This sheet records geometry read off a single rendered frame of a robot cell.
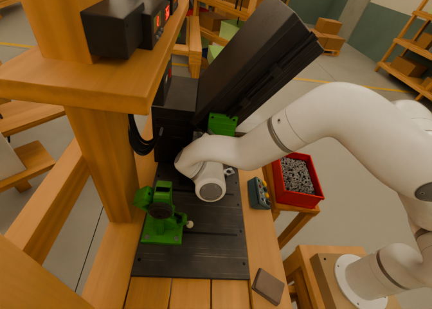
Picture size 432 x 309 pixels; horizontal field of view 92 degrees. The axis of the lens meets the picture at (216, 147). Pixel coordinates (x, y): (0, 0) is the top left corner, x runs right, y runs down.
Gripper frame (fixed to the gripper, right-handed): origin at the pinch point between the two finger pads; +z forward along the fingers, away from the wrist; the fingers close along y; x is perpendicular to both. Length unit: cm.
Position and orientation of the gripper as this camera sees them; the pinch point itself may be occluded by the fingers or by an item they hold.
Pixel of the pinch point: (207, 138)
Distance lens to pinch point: 83.6
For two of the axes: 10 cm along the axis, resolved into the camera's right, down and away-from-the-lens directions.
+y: -5.9, -6.9, -4.2
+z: -0.6, -4.9, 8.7
